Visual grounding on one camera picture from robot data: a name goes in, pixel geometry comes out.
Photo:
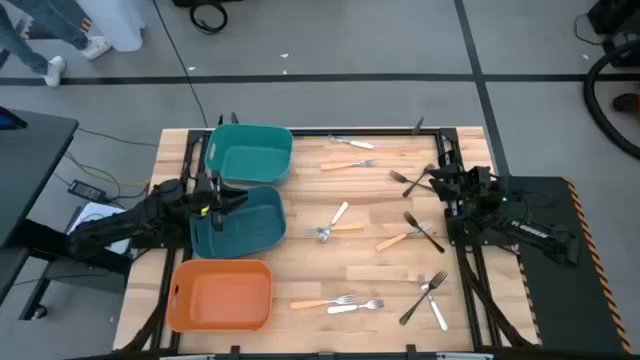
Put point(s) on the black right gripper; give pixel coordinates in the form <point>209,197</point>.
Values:
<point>475,190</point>

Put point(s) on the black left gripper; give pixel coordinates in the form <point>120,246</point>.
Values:
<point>205,192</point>

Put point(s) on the black fork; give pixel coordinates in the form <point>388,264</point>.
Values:
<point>435,244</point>
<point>412,311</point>
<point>400,177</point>
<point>415,186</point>

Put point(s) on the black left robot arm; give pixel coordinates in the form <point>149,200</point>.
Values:
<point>125,220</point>

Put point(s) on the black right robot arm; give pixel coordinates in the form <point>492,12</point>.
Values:
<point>530,235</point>

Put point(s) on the dark teal plastic bin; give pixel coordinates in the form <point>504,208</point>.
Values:
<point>250,230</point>

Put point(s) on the light teal plastic bin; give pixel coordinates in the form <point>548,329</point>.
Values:
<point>250,165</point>

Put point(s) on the orange plastic bin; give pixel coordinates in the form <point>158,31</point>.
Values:
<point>220,300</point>

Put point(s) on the white flat box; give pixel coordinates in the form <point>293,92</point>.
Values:
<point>92,212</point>

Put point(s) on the black power adapter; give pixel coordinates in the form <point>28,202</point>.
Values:
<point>87,191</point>

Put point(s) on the black hazard striped mat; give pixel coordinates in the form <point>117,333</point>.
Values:
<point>86,25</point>
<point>565,310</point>

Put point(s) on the dark grey desk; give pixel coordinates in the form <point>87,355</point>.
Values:
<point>30,175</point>

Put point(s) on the white pillar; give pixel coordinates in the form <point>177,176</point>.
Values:
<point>115,25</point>

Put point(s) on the blue screen device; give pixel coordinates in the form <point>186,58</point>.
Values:
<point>10,120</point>

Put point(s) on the black equipment case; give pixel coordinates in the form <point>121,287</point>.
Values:
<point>620,20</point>

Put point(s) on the person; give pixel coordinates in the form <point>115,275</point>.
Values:
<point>60,22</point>

